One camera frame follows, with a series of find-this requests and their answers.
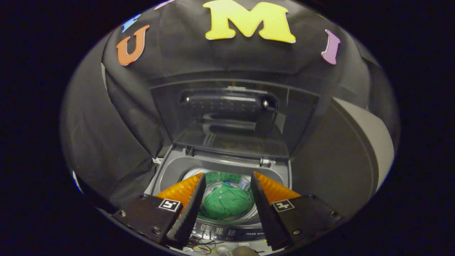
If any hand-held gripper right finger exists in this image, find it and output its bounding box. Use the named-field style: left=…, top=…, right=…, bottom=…
left=250, top=171, right=343, bottom=251

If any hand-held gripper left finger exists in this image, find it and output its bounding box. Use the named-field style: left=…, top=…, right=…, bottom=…
left=112, top=172, right=207, bottom=249

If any green polo shirt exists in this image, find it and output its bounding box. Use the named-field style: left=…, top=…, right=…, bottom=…
left=203, top=183, right=251, bottom=220

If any grey washing machine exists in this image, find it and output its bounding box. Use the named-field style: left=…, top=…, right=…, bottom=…
left=144, top=144, right=294, bottom=246

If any beige cabinet with dark top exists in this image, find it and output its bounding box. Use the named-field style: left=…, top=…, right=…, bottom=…
left=291, top=98, right=395, bottom=217

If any black backdrop cloth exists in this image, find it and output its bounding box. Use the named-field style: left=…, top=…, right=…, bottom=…
left=60, top=0, right=400, bottom=210

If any thin black cable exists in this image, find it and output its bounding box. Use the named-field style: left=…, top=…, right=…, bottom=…
left=188, top=238, right=217, bottom=254

